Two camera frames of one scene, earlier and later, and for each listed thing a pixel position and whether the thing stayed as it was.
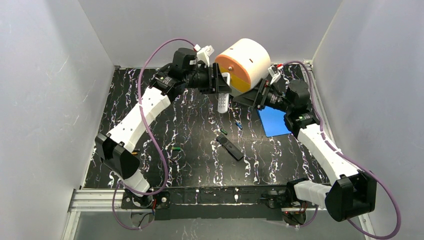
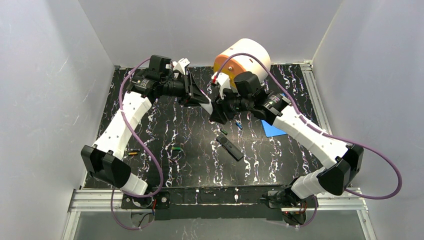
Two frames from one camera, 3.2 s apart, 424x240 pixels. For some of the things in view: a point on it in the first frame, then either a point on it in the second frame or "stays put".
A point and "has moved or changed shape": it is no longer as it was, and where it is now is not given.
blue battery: [239, 125] stays put
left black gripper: [216, 77] -> [190, 89]
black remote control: [229, 147] stays put
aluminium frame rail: [92, 200] stays put
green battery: [224, 131] stays put
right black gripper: [258, 94] -> [224, 108]
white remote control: [223, 97] has moved or changed shape
